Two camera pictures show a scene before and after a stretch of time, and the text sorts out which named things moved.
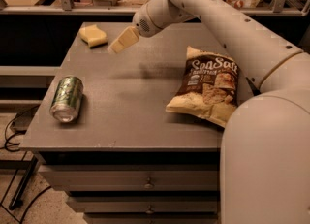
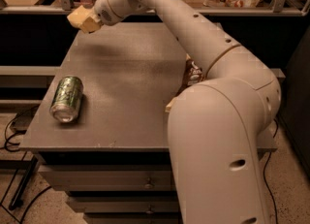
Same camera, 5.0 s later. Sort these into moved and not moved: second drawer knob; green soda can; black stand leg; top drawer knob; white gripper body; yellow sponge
Moved: white gripper body; yellow sponge
Not moved: top drawer knob; second drawer knob; black stand leg; green soda can
